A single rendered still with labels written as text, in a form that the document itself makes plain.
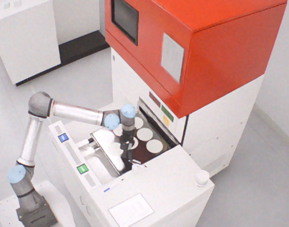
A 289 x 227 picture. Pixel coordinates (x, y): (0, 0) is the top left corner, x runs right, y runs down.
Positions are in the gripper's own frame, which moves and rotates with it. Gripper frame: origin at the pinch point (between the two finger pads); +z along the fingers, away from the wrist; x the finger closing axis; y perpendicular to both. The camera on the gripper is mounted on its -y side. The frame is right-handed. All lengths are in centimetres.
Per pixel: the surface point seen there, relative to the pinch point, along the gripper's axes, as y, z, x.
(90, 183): -31.5, -4.3, 12.3
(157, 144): 9.8, 1.3, -16.4
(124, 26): 43, -58, 15
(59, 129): -1.4, -4.3, 43.9
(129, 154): -2.8, 1.3, -2.0
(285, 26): 144, -24, -102
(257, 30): 43, -75, -60
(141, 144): 6.7, 1.2, -7.2
